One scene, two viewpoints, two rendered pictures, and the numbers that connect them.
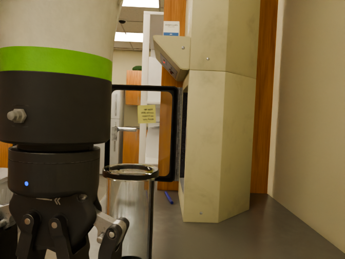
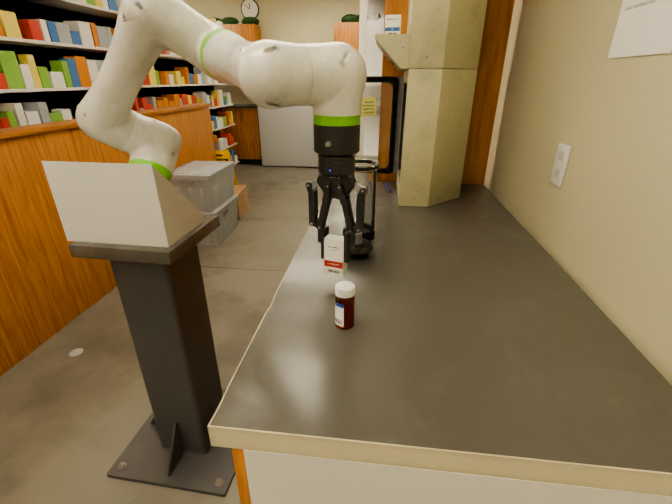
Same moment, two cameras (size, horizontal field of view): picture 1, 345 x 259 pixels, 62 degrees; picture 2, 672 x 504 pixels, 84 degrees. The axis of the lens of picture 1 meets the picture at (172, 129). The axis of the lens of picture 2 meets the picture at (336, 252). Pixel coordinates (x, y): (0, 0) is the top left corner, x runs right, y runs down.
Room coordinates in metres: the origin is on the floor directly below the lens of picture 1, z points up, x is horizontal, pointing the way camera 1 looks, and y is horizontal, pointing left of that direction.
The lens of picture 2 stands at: (-0.51, -0.01, 1.38)
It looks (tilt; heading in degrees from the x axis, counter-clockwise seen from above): 25 degrees down; 9
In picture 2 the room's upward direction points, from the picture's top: straight up
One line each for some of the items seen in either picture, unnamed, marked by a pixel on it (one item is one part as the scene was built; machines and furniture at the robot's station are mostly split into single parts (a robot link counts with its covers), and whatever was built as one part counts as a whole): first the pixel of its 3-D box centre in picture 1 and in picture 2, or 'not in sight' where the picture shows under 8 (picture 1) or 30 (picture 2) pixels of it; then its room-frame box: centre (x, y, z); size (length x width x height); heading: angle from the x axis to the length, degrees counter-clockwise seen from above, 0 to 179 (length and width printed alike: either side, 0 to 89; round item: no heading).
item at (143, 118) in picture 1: (140, 132); (361, 126); (1.21, 0.13, 1.19); 0.30 x 0.01 x 0.40; 85
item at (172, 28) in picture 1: (171, 33); (393, 26); (0.96, 0.02, 1.54); 0.05 x 0.05 x 0.06; 87
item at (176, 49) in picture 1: (170, 61); (391, 54); (1.04, 0.02, 1.46); 0.32 x 0.11 x 0.10; 2
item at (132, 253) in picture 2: not in sight; (151, 234); (0.52, 0.75, 0.92); 0.32 x 0.32 x 0.04; 89
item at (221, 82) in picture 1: (218, 102); (438, 95); (1.04, -0.16, 1.33); 0.32 x 0.25 x 0.77; 2
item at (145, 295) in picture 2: not in sight; (177, 348); (0.52, 0.75, 0.45); 0.48 x 0.48 x 0.90; 89
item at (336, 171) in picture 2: (55, 196); (336, 176); (0.25, 0.10, 1.20); 0.08 x 0.07 x 0.09; 78
